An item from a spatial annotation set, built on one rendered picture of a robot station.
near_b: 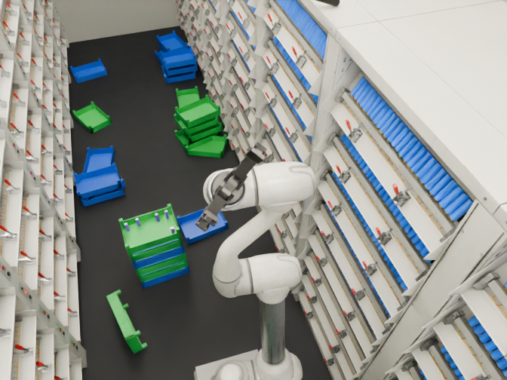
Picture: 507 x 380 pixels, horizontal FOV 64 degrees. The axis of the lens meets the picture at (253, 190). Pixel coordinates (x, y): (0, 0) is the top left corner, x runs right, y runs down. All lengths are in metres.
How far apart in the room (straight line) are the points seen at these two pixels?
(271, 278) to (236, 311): 1.08
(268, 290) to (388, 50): 0.88
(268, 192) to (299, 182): 0.08
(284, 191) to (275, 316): 0.74
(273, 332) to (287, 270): 0.33
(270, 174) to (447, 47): 0.62
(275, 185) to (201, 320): 1.64
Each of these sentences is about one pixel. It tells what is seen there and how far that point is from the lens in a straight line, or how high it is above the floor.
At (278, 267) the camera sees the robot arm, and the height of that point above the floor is 1.03.
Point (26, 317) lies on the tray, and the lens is 2.00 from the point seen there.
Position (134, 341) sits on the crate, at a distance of 2.40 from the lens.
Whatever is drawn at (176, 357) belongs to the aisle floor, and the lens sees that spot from 2.47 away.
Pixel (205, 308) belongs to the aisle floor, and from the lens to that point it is 2.56.
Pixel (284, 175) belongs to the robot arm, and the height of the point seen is 1.58.
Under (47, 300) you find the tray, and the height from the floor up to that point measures 0.50.
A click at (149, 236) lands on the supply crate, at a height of 0.40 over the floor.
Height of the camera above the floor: 2.31
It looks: 49 degrees down
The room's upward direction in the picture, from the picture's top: straight up
